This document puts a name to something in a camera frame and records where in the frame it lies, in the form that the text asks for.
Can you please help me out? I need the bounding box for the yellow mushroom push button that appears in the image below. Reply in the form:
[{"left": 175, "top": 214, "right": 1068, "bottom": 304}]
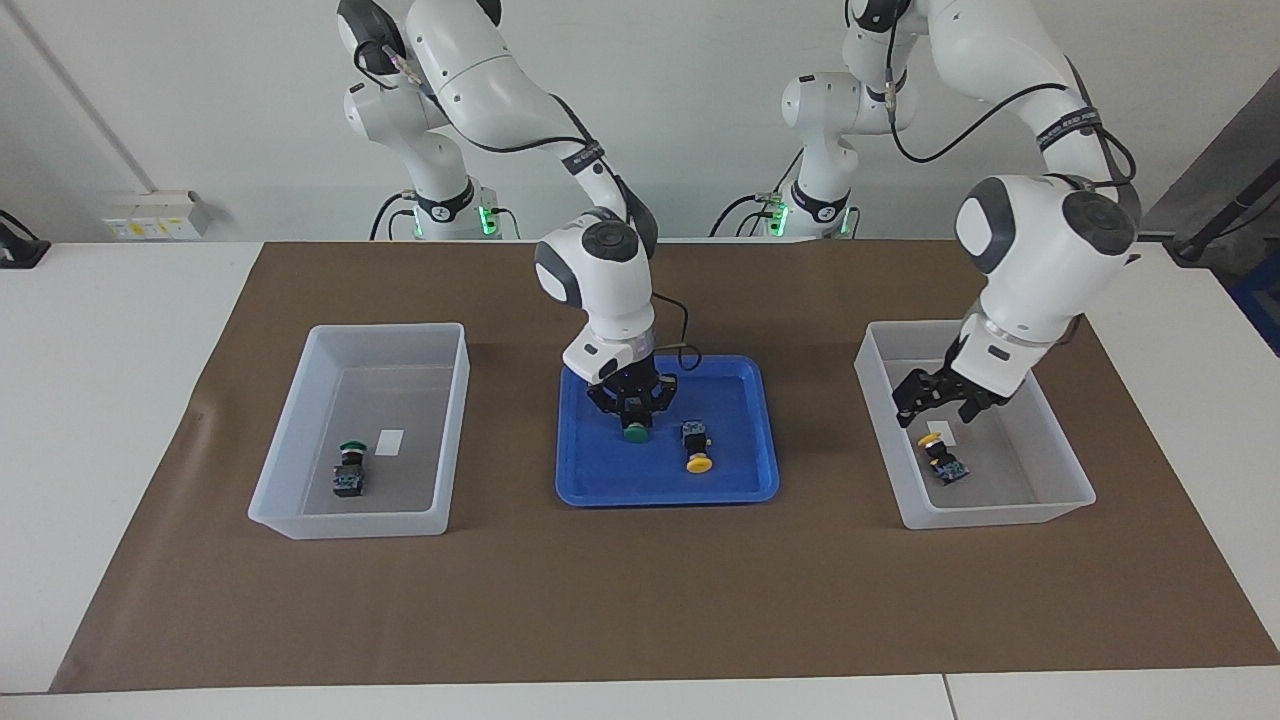
[{"left": 680, "top": 418, "right": 715, "bottom": 473}]

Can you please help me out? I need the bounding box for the yellow flush push button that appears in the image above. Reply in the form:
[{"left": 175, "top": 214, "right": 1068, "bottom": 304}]
[{"left": 918, "top": 432, "right": 971, "bottom": 487}]

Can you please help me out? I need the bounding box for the green flush push button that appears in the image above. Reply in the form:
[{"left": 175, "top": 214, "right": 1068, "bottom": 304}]
[{"left": 333, "top": 440, "right": 368, "bottom": 499}]

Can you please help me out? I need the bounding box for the blue plastic tray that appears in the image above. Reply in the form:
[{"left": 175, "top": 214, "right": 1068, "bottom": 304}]
[{"left": 555, "top": 354, "right": 781, "bottom": 508}]

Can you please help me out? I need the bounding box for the translucent white plastic box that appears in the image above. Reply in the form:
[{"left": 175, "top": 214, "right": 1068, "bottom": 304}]
[
  {"left": 247, "top": 322, "right": 471, "bottom": 541},
  {"left": 854, "top": 318, "right": 1097, "bottom": 531}
]

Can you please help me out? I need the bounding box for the brown table mat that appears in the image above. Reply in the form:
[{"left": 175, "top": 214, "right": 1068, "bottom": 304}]
[{"left": 48, "top": 240, "right": 1280, "bottom": 694}]

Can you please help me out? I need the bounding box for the black stand pole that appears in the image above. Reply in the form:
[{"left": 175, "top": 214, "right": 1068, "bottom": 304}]
[{"left": 1165, "top": 165, "right": 1280, "bottom": 266}]

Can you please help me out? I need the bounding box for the blue crate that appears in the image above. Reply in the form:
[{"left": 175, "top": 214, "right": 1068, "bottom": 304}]
[{"left": 1228, "top": 250, "right": 1280, "bottom": 356}]

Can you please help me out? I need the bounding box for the grey panel board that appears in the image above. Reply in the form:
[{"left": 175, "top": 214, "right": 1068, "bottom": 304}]
[{"left": 1130, "top": 70, "right": 1280, "bottom": 241}]

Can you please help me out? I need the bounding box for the black clamp device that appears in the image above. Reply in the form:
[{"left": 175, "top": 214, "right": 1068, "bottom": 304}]
[{"left": 0, "top": 208, "right": 51, "bottom": 269}]

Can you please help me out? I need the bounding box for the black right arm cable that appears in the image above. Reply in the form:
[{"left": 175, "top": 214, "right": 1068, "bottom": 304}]
[{"left": 380, "top": 40, "right": 703, "bottom": 373}]

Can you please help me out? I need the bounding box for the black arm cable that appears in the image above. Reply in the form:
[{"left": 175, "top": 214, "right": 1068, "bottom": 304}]
[
  {"left": 880, "top": 40, "right": 1141, "bottom": 201},
  {"left": 380, "top": 40, "right": 703, "bottom": 373}
]

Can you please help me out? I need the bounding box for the black left base cable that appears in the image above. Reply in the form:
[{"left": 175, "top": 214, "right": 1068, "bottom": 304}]
[{"left": 710, "top": 150, "right": 806, "bottom": 239}]

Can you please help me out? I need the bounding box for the black base cable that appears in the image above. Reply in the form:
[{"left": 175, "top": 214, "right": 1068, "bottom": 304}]
[
  {"left": 710, "top": 150, "right": 806, "bottom": 239},
  {"left": 370, "top": 190, "right": 416, "bottom": 241}
]

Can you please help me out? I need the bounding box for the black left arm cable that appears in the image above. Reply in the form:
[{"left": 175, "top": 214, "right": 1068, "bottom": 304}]
[{"left": 880, "top": 40, "right": 1141, "bottom": 201}]

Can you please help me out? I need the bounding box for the black right base cable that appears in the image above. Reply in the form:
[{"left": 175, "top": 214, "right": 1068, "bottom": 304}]
[{"left": 370, "top": 190, "right": 416, "bottom": 241}]

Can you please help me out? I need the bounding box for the white wall socket box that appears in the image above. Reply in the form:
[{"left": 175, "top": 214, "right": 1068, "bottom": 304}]
[{"left": 103, "top": 190, "right": 213, "bottom": 241}]

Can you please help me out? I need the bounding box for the white wall cable duct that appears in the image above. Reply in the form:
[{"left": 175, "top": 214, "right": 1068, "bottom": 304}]
[{"left": 0, "top": 0, "right": 156, "bottom": 193}]

